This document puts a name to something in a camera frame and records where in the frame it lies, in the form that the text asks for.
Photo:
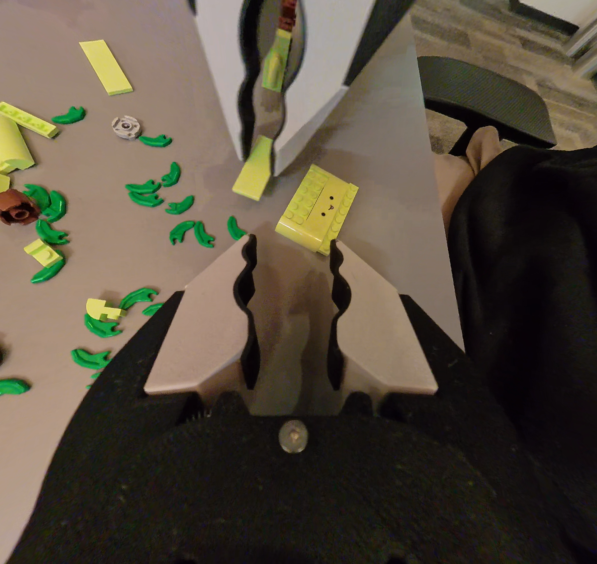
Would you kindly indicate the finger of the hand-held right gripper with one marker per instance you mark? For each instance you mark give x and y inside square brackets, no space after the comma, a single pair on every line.
[336,27]
[219,36]

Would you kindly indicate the small lime stud piece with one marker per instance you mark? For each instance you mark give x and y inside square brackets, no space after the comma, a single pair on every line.
[42,252]

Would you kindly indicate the grey round plate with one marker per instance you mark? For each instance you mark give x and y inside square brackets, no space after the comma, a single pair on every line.
[126,127]

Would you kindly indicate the scatter of green leaf pieces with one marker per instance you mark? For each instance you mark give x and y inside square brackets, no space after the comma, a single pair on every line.
[145,199]

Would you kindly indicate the large lime half-round brick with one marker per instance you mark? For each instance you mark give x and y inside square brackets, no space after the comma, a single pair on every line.
[14,148]

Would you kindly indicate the lime tile with face print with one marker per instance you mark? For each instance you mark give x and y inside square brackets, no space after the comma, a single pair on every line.
[329,202]

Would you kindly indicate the brown and lime trunk build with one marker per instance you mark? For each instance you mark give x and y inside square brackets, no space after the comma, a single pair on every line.
[277,64]

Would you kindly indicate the lime rounded corner piece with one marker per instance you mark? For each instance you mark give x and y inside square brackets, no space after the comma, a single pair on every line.
[100,309]

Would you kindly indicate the person's tan trousers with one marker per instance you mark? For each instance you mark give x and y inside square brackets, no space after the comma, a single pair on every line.
[466,167]

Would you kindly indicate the brown and lime brick assembly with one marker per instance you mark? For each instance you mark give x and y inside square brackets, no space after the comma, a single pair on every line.
[298,218]

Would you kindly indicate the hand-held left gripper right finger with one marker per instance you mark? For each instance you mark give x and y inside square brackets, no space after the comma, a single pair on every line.
[387,340]

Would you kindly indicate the brown stump piece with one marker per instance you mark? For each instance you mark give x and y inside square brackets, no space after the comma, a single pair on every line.
[16,207]

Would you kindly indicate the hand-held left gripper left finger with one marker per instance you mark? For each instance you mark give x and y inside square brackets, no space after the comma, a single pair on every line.
[200,340]

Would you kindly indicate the narrow lime studded plate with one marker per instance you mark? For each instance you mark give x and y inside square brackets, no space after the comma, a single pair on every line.
[28,119]

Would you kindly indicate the long lime tile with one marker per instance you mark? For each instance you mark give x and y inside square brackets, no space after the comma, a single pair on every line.
[106,67]
[254,174]

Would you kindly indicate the person's black clothing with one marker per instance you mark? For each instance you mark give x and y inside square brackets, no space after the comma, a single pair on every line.
[522,293]

